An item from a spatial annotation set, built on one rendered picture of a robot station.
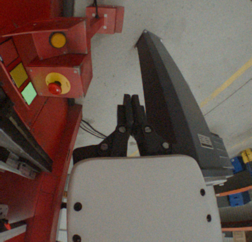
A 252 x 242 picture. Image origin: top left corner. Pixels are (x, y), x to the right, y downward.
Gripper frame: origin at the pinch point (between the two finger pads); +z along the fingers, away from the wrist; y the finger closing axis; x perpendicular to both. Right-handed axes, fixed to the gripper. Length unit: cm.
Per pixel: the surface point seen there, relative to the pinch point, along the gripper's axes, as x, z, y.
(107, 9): 3, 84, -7
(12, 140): -34, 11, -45
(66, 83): -9.5, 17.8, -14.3
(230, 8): 26, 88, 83
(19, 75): -4.9, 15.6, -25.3
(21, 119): -32, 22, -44
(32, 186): -101, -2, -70
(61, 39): 0.3, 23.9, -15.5
